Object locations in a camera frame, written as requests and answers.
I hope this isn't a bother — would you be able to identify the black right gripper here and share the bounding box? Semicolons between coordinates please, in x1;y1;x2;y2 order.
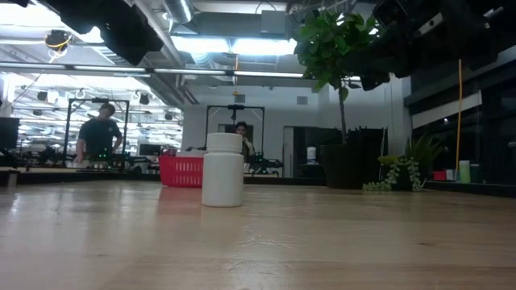
342;38;408;92

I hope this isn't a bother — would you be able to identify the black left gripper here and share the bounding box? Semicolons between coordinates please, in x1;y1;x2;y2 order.
98;0;165;68

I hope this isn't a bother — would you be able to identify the red plastic basket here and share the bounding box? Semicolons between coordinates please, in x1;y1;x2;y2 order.
158;155;204;189

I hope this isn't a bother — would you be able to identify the tall green potted plant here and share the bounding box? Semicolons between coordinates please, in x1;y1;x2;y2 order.
293;10;398;190

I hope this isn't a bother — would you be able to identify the black cabinet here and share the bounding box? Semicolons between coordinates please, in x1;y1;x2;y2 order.
347;126;389;187

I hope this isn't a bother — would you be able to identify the person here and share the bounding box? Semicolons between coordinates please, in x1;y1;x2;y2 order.
235;121;256;162
74;103;124;166

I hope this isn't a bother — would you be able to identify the small trailing succulent plant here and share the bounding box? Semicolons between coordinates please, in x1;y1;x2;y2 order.
362;135;448;193

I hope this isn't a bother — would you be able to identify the grey ceiling box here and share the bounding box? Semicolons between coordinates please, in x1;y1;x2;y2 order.
260;9;289;35

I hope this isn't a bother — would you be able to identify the long linear ceiling light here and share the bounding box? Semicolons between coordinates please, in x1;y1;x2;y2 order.
0;61;364;84

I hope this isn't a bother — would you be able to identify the pale green cup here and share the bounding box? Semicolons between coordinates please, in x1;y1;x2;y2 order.
459;159;471;184

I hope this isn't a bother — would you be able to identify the black monitor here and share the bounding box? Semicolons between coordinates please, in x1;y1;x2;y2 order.
0;116;20;150

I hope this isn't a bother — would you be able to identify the silver ventilation duct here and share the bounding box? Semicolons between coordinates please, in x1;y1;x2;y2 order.
162;0;195;25

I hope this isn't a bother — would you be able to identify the black yellow ceiling cable reel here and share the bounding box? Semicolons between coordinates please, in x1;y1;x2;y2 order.
44;29;74;64

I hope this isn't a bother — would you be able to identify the black robot station frame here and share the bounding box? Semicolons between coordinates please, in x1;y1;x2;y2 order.
63;97;131;169
205;104;266;175

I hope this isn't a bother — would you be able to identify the black aluminium table frame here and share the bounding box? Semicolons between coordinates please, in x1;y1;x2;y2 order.
0;167;516;198

